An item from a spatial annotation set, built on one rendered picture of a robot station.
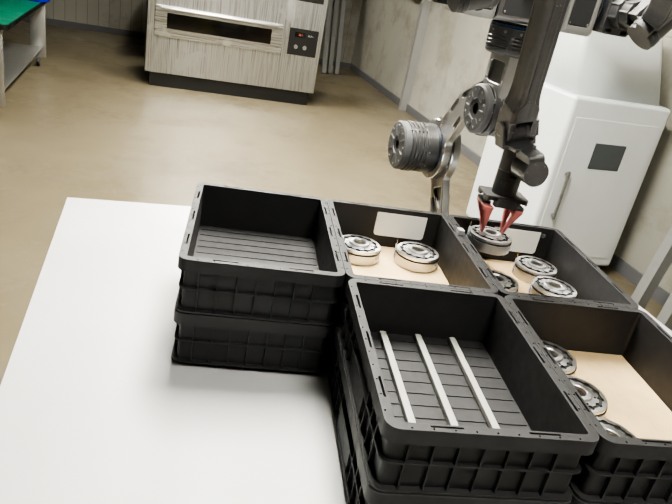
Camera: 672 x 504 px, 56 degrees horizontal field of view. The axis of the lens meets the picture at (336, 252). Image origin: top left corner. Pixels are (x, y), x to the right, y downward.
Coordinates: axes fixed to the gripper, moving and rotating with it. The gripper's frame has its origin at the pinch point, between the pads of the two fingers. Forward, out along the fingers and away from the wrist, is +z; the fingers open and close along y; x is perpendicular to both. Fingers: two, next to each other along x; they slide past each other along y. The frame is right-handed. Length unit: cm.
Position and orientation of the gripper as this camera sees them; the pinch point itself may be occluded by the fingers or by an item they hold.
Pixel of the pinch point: (491, 229)
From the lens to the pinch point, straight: 152.1
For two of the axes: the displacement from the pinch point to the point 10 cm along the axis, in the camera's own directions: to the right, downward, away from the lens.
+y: 9.8, 1.3, 1.6
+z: -1.9, 8.9, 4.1
